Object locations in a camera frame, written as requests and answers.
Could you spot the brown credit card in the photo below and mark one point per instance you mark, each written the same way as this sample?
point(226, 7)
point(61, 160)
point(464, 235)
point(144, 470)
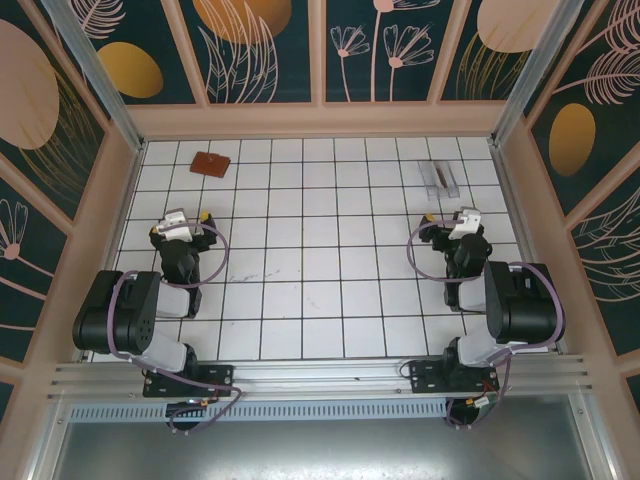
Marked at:
point(441, 176)

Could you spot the brown leather card holder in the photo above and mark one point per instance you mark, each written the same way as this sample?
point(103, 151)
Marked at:
point(210, 165)

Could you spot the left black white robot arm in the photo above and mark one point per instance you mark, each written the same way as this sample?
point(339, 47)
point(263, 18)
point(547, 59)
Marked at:
point(125, 320)

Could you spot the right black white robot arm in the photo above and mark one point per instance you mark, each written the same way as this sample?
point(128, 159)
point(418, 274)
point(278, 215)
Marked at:
point(525, 310)

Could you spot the green circuit board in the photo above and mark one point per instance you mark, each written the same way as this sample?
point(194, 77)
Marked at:
point(486, 404)

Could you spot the grey metal sheet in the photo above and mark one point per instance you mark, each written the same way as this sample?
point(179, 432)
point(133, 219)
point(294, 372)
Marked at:
point(320, 450)

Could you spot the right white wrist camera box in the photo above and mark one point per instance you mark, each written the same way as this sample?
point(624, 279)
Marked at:
point(465, 225)

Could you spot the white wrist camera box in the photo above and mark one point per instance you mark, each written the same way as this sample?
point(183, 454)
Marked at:
point(465, 225)
point(175, 225)

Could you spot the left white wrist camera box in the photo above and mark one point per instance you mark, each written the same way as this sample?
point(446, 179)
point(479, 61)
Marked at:
point(175, 225)

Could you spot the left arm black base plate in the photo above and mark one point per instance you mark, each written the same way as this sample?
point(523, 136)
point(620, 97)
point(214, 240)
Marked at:
point(220, 380)

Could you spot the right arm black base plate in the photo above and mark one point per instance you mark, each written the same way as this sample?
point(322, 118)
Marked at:
point(425, 377)

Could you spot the aluminium frame post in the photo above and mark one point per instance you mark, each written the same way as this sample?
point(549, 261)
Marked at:
point(100, 80)
point(530, 75)

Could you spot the aluminium mounting rail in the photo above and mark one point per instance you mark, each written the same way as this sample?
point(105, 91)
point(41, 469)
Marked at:
point(320, 375)

